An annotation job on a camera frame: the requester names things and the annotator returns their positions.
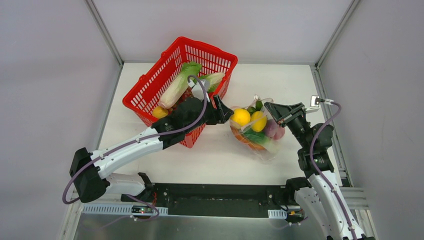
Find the purple red cabbage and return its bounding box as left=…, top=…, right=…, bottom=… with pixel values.
left=262, top=119, right=280, bottom=138

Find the yellow lemon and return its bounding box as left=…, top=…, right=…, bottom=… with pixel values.
left=230, top=108, right=251, bottom=129
left=250, top=111, right=268, bottom=133

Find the red apple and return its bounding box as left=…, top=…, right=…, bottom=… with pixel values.
left=273, top=127, right=286, bottom=141

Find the green romaine leaf bunch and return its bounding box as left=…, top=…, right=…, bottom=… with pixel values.
left=246, top=100, right=263, bottom=115

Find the clear pink-dotted zip bag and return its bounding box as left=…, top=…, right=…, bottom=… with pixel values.
left=229, top=95, right=286, bottom=163

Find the green white bok choy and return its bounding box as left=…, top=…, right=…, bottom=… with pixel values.
left=242, top=129, right=279, bottom=154

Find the pale green napa cabbage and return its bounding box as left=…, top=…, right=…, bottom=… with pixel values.
left=158, top=61, right=202, bottom=109

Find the red plastic basket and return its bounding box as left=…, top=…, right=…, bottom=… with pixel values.
left=122, top=36, right=238, bottom=127

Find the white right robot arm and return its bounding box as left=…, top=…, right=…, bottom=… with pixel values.
left=264, top=97, right=374, bottom=240

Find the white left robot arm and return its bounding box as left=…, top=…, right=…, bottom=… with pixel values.
left=69, top=95, right=234, bottom=203

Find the light green lettuce head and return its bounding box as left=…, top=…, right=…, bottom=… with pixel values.
left=199, top=72, right=225, bottom=93

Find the purple red grape bunch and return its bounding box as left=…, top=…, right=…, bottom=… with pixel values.
left=171, top=87, right=193, bottom=110

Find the orange yellow fruit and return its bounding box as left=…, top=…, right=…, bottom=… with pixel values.
left=151, top=105, right=169, bottom=119

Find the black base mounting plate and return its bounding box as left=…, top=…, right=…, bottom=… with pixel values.
left=136, top=183, right=299, bottom=218

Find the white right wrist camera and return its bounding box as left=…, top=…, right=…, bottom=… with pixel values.
left=305, top=95, right=323, bottom=114

